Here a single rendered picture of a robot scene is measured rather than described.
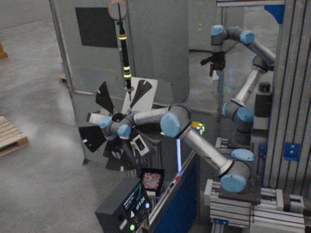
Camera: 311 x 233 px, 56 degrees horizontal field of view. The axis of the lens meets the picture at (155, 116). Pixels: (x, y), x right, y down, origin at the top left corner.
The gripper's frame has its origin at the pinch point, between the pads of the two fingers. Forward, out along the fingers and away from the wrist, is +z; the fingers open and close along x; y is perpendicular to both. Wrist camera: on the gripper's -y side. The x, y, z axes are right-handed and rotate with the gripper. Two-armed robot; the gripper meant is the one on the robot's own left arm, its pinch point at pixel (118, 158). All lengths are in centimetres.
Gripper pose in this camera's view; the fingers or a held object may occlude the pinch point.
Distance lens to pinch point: 201.3
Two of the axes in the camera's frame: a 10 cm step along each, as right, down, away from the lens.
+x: -8.9, -1.6, 4.2
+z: 1.9, 7.1, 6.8
